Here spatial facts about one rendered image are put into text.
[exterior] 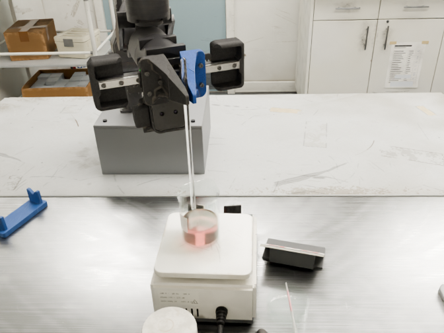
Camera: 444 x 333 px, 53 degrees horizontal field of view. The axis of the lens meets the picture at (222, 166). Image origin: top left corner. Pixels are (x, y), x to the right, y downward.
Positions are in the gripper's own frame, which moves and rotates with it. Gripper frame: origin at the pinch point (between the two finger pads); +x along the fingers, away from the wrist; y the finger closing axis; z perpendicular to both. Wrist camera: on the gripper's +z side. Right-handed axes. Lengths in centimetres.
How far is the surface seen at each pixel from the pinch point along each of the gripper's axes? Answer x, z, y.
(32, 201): -27.4, 28.2, 22.1
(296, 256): 4.2, 26.6, -14.0
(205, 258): 6.1, 20.0, 0.2
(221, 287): 9.4, 22.2, -0.6
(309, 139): -30, 30, -36
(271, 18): -259, 66, -139
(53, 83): -237, 84, 20
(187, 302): 8.1, 24.6, 3.4
